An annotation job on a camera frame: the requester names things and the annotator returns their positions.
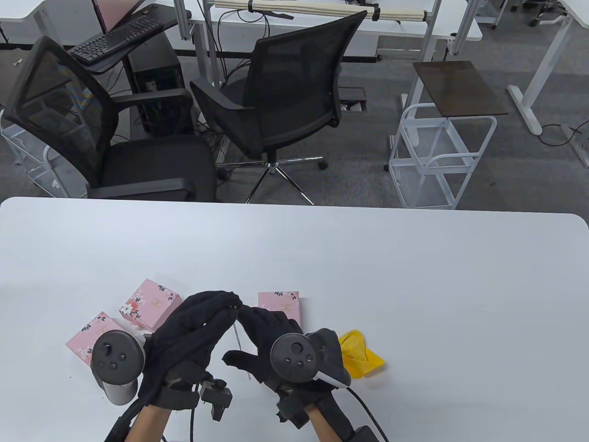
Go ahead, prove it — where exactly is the person's right hand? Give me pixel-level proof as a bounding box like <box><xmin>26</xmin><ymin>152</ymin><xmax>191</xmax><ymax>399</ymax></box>
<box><xmin>222</xmin><ymin>305</ymin><xmax>337</xmax><ymax>408</ymax></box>

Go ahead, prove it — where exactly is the person's left hand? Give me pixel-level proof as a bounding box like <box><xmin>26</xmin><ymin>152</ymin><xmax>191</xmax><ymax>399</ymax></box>
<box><xmin>138</xmin><ymin>290</ymin><xmax>243</xmax><ymax>409</ymax></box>

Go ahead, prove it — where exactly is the silver chain necklace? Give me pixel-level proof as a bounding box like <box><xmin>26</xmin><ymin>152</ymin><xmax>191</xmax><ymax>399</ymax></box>
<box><xmin>232</xmin><ymin>318</ymin><xmax>251</xmax><ymax>382</ymax></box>

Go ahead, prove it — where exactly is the pink floral jewelry box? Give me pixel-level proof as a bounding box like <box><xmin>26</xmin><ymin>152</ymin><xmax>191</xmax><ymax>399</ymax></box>
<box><xmin>66</xmin><ymin>311</ymin><xmax>125</xmax><ymax>366</ymax></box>
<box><xmin>119</xmin><ymin>279</ymin><xmax>182</xmax><ymax>330</ymax></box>
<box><xmin>258</xmin><ymin>291</ymin><xmax>303</xmax><ymax>325</ymax></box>

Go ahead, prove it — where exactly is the grey hand controller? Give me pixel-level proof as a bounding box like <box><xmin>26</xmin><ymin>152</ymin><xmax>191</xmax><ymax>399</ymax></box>
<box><xmin>270</xmin><ymin>328</ymin><xmax>351</xmax><ymax>390</ymax></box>
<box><xmin>91</xmin><ymin>330</ymin><xmax>147</xmax><ymax>406</ymax></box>

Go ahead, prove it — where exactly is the yellow cleaning cloth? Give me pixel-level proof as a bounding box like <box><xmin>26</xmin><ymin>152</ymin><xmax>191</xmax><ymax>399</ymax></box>
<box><xmin>338</xmin><ymin>329</ymin><xmax>386</xmax><ymax>379</ymax></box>

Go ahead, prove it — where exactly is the person's right forearm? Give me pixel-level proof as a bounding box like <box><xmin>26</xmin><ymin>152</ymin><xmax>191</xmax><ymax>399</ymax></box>
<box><xmin>306</xmin><ymin>405</ymin><xmax>342</xmax><ymax>442</ymax></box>

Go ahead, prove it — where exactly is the black left forearm module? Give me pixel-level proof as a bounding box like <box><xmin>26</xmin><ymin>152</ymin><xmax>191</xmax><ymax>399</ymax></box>
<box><xmin>104</xmin><ymin>398</ymin><xmax>148</xmax><ymax>442</ymax></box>

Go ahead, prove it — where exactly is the person's left forearm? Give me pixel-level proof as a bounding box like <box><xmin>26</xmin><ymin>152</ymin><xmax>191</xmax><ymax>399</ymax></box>
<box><xmin>129</xmin><ymin>405</ymin><xmax>173</xmax><ymax>442</ymax></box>

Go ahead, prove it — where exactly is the black mesh office chair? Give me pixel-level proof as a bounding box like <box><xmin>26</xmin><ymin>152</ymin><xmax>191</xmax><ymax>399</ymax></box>
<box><xmin>1</xmin><ymin>36</ymin><xmax>218</xmax><ymax>202</ymax></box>

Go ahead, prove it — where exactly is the floor power box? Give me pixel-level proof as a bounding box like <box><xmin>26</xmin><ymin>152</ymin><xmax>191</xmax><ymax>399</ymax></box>
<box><xmin>340</xmin><ymin>87</ymin><xmax>369</xmax><ymax>112</ymax></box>

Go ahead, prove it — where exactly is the black chair with chrome base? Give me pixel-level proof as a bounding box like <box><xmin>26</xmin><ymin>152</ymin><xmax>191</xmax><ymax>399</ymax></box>
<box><xmin>190</xmin><ymin>10</ymin><xmax>369</xmax><ymax>205</ymax></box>

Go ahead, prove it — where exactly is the black computer tower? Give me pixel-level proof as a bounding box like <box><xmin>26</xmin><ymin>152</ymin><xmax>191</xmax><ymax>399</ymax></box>
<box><xmin>127</xmin><ymin>33</ymin><xmax>195</xmax><ymax>137</ymax></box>

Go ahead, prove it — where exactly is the black keyboard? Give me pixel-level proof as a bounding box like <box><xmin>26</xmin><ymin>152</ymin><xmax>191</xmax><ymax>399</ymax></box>
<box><xmin>69</xmin><ymin>16</ymin><xmax>165</xmax><ymax>64</ymax></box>

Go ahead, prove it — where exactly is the brown board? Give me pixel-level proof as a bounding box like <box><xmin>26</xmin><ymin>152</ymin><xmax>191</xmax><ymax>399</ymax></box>
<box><xmin>413</xmin><ymin>60</ymin><xmax>510</xmax><ymax>117</ymax></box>

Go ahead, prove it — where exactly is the white desk with angled leg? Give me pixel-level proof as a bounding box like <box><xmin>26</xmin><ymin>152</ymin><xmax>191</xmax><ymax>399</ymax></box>
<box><xmin>507</xmin><ymin>0</ymin><xmax>589</xmax><ymax>168</ymax></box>

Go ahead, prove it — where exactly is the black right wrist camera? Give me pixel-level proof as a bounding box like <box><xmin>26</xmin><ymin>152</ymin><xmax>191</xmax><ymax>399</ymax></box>
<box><xmin>276</xmin><ymin>389</ymin><xmax>310</xmax><ymax>430</ymax></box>

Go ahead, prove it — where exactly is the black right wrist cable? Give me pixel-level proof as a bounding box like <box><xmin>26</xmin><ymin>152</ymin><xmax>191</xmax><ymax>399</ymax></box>
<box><xmin>345</xmin><ymin>387</ymin><xmax>389</xmax><ymax>442</ymax></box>

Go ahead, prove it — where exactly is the white wire cart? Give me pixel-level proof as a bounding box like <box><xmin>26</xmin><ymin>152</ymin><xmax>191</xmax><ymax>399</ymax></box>
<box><xmin>0</xmin><ymin>110</ymin><xmax>89</xmax><ymax>199</ymax></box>
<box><xmin>386</xmin><ymin>102</ymin><xmax>498</xmax><ymax>210</ymax></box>

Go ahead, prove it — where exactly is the black floor cable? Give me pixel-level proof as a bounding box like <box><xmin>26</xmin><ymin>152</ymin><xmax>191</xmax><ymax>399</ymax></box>
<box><xmin>538</xmin><ymin>122</ymin><xmax>584</xmax><ymax>147</ymax></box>

